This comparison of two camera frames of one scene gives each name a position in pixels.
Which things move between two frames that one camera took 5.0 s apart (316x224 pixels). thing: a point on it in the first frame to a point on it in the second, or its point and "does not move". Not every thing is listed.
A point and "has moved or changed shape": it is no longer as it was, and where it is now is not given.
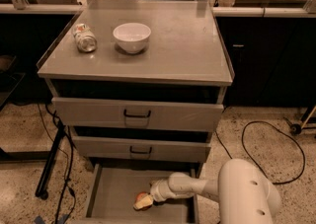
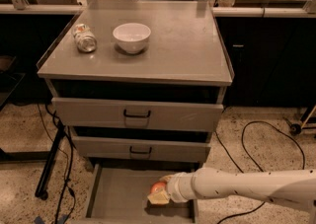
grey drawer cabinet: [140, 87] does not move
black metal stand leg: [41, 186] does not move
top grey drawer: [138, 113] does not move
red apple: [139, 196] has moved or changed shape
